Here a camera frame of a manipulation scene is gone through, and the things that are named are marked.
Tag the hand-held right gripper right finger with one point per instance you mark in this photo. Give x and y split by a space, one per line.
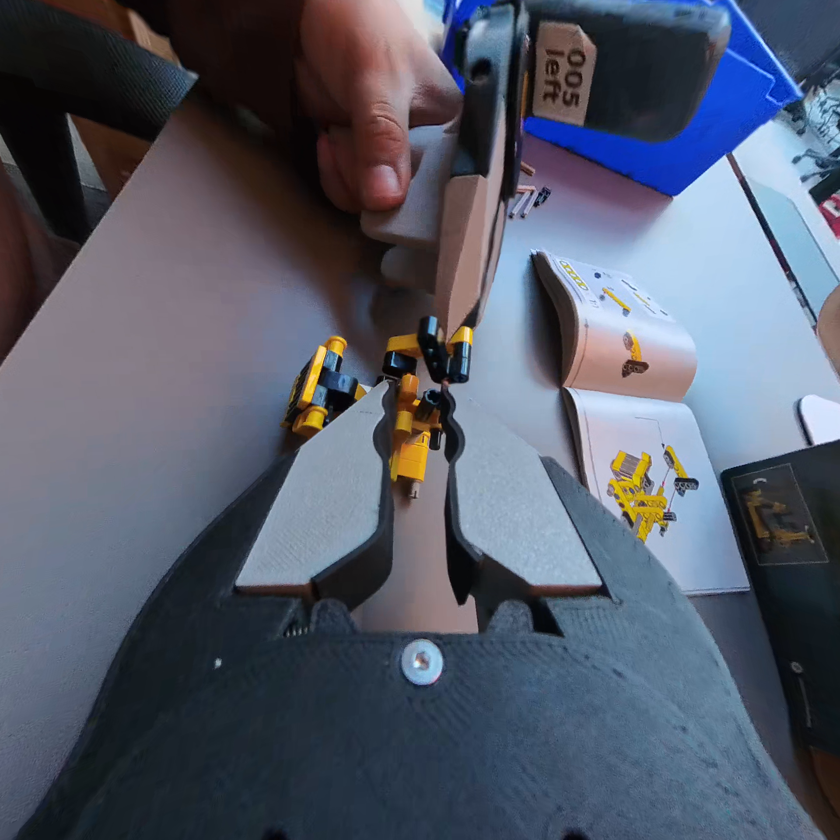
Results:
518 518

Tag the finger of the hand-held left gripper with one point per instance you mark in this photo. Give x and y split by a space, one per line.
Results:
469 249

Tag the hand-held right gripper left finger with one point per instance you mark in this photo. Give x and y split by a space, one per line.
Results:
315 505

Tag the yellow black lego vehicle model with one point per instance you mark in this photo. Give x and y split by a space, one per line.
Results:
410 459

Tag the black lego connector piece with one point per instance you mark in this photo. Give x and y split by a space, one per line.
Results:
436 351

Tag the grey lego pin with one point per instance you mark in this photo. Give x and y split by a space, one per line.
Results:
520 202

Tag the open lego instruction booklet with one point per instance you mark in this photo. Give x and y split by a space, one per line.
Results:
656 459

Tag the black lego box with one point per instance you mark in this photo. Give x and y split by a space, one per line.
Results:
787 590

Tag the person's left hand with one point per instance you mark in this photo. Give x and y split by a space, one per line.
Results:
354 85

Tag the blue plastic bin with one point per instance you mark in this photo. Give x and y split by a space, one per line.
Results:
689 164

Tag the dark monitor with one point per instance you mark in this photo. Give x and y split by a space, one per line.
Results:
800 33

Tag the grey flat board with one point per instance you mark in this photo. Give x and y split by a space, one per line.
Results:
787 249

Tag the red stool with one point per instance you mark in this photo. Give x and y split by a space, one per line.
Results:
832 216

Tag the white rounded device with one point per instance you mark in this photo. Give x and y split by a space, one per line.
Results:
820 420

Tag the round wooden table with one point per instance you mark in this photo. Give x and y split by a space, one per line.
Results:
830 334

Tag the black mesh chair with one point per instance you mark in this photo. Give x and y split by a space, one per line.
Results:
79 65

